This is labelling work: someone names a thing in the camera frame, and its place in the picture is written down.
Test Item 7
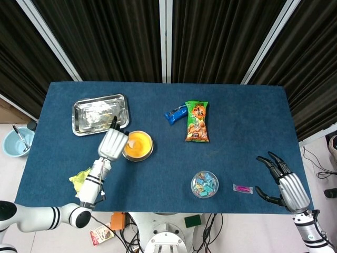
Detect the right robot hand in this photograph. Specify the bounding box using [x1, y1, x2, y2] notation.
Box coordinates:
[254, 151, 311, 213]

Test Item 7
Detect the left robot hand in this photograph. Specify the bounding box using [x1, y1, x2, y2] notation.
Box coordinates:
[97, 115, 130, 161]

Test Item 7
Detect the bowl with yellow filling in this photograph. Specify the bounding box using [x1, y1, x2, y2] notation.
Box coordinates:
[121, 130, 154, 161]

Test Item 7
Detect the rectangular steel tray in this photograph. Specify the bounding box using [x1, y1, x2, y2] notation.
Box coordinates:
[71, 93, 131, 137]

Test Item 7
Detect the light blue bowl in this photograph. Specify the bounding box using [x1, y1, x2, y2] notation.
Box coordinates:
[2, 126, 35, 158]

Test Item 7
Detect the crumpled yellow-green snack bag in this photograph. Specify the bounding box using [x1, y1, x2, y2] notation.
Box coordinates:
[68, 167, 92, 198]

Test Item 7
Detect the pink item in clear wrapper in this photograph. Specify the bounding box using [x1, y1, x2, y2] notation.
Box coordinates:
[233, 183, 253, 195]

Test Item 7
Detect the blue table cloth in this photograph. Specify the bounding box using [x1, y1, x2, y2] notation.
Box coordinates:
[13, 81, 315, 216]

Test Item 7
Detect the blue snack packet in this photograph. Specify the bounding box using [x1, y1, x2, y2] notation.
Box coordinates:
[164, 104, 189, 125]

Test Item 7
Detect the orange box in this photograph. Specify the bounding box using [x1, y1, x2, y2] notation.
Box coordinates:
[110, 212, 126, 231]

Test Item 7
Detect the green snack bag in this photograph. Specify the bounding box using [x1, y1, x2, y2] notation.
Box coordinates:
[184, 100, 211, 143]

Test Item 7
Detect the clear round clip container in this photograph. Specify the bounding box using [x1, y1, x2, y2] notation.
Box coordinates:
[191, 170, 220, 199]

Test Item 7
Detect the red and white carton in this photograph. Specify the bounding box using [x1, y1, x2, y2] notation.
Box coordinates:
[89, 222, 115, 247]

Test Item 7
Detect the dark green block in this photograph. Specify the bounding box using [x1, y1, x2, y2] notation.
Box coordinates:
[184, 214, 202, 229]

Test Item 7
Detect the brown cardboard box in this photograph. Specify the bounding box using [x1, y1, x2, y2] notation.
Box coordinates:
[0, 99, 29, 124]

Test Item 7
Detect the dark pleated curtain panel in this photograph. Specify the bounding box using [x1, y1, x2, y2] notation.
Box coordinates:
[0, 0, 74, 121]
[171, 0, 288, 84]
[31, 0, 163, 83]
[249, 0, 337, 142]

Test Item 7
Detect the white robot torso base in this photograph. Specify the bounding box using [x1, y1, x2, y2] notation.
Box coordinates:
[128, 212, 209, 253]

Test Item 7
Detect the black floor cable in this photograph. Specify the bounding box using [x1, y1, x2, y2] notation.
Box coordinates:
[302, 146, 337, 179]

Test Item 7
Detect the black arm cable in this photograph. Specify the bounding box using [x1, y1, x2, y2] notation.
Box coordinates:
[89, 181, 130, 253]

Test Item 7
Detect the white frame rail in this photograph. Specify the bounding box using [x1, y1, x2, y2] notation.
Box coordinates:
[299, 123, 337, 147]
[0, 93, 39, 122]

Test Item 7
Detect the black cable bundle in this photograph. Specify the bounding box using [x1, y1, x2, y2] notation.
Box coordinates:
[121, 212, 144, 253]
[201, 212, 223, 253]

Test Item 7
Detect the metal ladle with black handle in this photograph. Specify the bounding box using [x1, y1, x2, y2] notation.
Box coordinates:
[12, 123, 30, 153]

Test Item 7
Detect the white frame post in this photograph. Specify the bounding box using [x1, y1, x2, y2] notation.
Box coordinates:
[241, 0, 302, 85]
[158, 0, 173, 84]
[15, 0, 83, 82]

